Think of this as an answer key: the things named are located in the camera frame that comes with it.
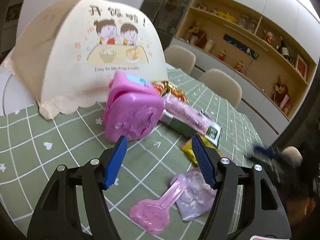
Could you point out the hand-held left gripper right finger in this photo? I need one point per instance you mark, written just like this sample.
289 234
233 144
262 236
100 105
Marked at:
202 162

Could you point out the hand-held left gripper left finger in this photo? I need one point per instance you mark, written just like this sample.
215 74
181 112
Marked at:
116 162

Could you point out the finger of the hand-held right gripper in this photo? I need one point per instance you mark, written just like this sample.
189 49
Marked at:
262 151

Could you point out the yellow snack wrapper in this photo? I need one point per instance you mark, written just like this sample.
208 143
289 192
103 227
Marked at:
191 153

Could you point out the purple clear packet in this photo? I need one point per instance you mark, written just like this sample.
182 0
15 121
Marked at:
196 200

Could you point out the pink snack wrapper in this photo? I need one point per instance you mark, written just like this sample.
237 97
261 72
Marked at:
186 113

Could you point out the pink plastic spoon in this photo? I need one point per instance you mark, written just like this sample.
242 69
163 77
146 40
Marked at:
155 207

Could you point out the person's right forearm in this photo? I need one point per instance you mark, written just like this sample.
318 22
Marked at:
301 210

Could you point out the beige dining chair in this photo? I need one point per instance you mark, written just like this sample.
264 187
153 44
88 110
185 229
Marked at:
222 86
291 155
180 57

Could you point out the green checkered tablecloth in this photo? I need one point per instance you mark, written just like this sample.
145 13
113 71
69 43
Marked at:
75 152

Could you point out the dark snack packet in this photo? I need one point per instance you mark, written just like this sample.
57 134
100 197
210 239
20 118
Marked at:
178 126

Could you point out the pink toy case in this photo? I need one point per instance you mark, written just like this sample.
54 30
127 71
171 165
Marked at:
132 110

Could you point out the flower bouquet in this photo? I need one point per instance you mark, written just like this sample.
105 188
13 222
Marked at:
281 92

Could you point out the orange gold snack wrapper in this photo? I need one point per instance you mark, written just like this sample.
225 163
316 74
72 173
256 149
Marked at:
170 88

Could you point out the small red figurine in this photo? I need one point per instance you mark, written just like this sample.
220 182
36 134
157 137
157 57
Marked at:
239 66
221 54

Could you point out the red framed picture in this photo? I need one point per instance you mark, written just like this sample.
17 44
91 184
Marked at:
301 66

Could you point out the wooden shelf unit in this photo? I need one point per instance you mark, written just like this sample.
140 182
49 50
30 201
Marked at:
250 55

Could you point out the panda figurine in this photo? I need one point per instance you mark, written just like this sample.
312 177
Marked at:
283 48

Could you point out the black socket strip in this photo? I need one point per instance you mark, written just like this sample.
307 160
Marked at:
240 44

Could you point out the red white figurine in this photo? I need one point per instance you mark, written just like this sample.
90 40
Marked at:
268 36

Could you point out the printed mesh food cover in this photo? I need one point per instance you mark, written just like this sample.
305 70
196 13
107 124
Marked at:
87 42

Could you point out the glass jar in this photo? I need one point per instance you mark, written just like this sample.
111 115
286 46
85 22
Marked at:
243 20
252 25

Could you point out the dark red gift bag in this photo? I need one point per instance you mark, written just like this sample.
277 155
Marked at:
198 35

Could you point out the yellow toy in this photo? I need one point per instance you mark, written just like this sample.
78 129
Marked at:
226 16

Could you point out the white upper cabinet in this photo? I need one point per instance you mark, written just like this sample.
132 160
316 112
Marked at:
262 2

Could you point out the dark glass cabinet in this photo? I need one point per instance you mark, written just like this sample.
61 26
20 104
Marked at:
170 10

